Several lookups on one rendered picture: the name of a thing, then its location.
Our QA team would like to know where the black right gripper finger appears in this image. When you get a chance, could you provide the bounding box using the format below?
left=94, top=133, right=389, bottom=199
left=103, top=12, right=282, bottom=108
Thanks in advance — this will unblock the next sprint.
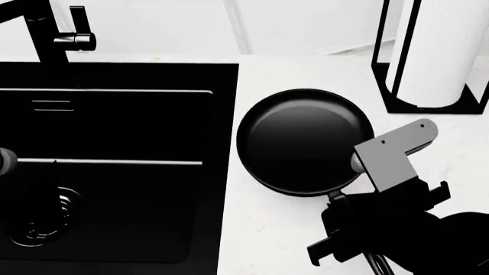
left=306, top=235, right=339, bottom=267
left=428, top=180, right=452, bottom=208

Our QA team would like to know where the black round frying pan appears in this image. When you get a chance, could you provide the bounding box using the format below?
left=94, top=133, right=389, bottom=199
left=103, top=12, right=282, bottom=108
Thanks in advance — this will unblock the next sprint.
left=235, top=88, right=376, bottom=205

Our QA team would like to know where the black sink drain strainer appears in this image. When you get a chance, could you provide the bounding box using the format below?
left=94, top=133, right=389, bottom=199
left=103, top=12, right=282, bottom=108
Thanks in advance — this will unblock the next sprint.
left=8, top=186, right=82, bottom=248

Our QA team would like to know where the black rectangular kitchen sink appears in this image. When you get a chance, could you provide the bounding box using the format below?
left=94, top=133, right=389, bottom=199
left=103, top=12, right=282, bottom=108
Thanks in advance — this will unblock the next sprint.
left=0, top=60, right=240, bottom=275

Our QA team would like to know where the black paper towel holder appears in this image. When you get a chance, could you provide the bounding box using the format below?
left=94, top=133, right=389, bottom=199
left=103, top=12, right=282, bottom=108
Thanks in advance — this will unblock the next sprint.
left=371, top=0, right=489, bottom=115

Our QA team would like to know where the white paper towel roll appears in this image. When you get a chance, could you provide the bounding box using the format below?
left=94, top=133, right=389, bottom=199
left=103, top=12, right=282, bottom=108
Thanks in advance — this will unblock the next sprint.
left=384, top=0, right=487, bottom=109

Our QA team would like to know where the black kitchen faucet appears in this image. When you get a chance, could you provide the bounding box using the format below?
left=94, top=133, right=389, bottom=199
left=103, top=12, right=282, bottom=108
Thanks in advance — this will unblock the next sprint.
left=0, top=0, right=70, bottom=64

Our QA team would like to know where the black cable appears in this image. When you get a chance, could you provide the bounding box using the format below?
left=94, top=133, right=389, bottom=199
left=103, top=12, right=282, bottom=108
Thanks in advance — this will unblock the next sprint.
left=361, top=249, right=395, bottom=275

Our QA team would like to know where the grey right camera bracket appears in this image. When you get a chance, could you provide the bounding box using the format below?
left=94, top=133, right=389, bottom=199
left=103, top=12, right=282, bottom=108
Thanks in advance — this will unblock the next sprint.
left=350, top=118, right=439, bottom=193

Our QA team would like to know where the black faucet lever handle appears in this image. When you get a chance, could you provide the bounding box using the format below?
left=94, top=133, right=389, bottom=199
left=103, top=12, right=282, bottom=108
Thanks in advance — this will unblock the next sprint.
left=53, top=5, right=97, bottom=53

